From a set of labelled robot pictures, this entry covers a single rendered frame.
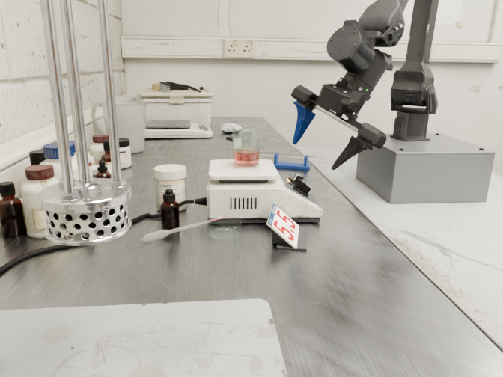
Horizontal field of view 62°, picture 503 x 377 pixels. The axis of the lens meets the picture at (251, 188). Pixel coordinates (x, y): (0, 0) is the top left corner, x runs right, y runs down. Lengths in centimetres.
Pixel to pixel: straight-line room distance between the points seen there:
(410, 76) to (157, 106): 111
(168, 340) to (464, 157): 68
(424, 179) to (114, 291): 62
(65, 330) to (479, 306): 46
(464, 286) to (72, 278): 50
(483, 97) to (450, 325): 217
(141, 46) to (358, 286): 175
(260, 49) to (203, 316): 176
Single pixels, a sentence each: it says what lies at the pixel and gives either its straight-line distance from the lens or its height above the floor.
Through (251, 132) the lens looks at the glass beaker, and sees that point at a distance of 73.
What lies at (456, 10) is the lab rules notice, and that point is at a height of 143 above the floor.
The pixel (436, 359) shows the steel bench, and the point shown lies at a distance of 47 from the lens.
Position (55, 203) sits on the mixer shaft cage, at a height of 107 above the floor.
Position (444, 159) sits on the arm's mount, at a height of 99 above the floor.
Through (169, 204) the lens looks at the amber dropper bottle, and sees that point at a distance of 69.
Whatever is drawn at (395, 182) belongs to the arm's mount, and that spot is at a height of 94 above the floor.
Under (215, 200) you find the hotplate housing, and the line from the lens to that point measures 70.
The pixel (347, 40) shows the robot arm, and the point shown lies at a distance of 71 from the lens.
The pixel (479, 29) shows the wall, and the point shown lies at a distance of 257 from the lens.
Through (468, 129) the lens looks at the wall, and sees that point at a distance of 260.
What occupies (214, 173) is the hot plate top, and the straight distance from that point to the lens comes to 71.
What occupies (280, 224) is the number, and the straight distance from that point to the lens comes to 65.
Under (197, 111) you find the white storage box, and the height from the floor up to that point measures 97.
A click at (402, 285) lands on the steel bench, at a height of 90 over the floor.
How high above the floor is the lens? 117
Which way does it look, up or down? 17 degrees down
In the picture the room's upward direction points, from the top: 1 degrees clockwise
